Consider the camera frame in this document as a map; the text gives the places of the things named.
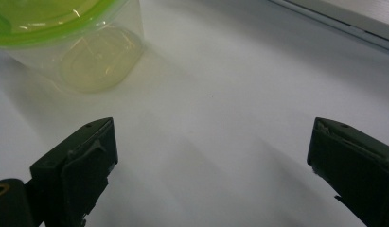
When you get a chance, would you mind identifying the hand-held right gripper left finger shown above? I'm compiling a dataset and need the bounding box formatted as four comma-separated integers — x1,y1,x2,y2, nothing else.
25,116,119,227

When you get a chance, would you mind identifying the clear plastic container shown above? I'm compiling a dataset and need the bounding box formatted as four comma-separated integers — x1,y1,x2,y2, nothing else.
2,0,147,95

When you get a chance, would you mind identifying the green plastic lid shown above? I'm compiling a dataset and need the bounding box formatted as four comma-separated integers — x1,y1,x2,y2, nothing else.
0,0,127,49

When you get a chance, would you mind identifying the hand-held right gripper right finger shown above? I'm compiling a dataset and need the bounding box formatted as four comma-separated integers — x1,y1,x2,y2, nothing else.
307,116,389,227

